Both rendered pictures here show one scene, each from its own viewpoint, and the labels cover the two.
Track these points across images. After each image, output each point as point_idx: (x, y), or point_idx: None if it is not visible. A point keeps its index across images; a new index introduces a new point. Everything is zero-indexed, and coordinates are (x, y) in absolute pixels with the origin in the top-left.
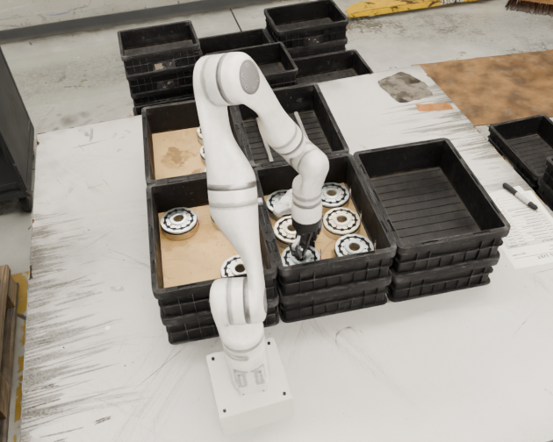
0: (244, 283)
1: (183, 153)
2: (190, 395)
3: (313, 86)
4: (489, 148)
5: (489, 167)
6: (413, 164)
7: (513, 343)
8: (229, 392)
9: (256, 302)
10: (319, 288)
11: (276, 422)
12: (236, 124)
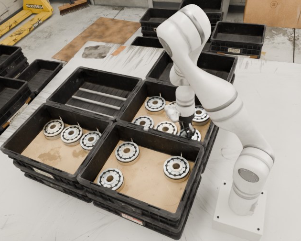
0: (258, 147)
1: (51, 152)
2: None
3: (80, 68)
4: (159, 49)
5: None
6: (162, 67)
7: (265, 100)
8: (246, 220)
9: (273, 150)
10: (209, 141)
11: None
12: (71, 110)
